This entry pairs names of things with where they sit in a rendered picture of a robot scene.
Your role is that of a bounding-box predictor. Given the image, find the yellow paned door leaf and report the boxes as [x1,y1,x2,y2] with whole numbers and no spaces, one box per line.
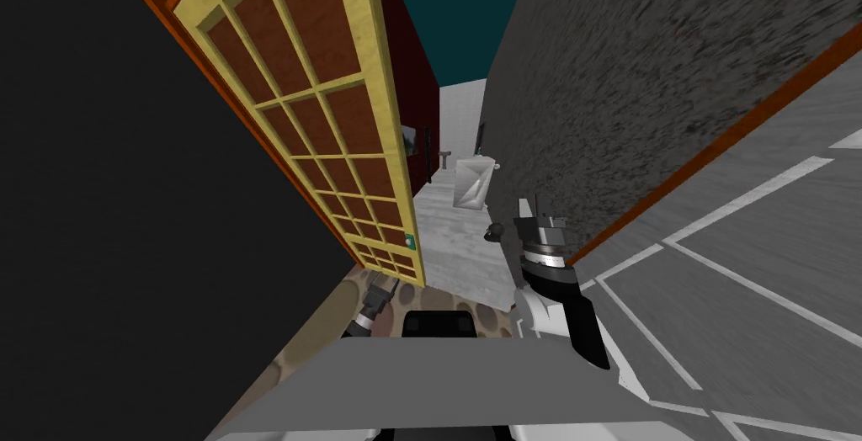
[165,0,428,289]

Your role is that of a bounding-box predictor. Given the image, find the white angular washbasin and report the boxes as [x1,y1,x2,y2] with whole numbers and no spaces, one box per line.
[451,156,502,212]

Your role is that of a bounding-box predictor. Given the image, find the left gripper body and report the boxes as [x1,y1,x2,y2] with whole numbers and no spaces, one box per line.
[364,278,402,313]

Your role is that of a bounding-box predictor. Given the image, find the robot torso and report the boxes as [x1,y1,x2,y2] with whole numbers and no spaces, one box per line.
[201,310,676,441]

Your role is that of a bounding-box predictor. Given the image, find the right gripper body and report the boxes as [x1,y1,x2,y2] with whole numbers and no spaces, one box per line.
[513,215,567,251]

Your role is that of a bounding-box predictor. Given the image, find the grey textured door leaf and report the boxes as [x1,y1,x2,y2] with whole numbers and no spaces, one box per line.
[479,0,862,266]

